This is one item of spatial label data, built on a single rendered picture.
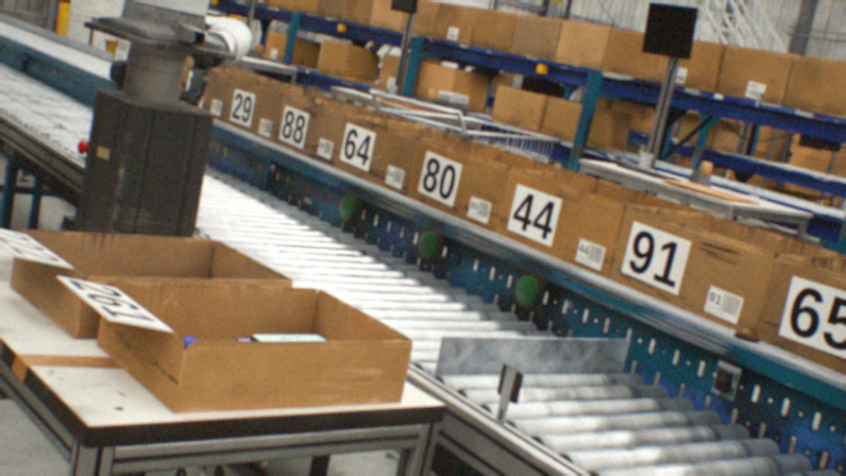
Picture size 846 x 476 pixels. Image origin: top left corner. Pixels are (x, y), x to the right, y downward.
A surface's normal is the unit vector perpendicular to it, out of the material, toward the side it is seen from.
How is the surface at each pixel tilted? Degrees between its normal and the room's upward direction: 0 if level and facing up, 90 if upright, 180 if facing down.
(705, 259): 90
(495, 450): 90
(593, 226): 90
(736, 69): 87
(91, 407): 0
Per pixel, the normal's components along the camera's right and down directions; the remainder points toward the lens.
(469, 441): -0.80, -0.06
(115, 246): 0.64, 0.26
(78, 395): 0.20, -0.96
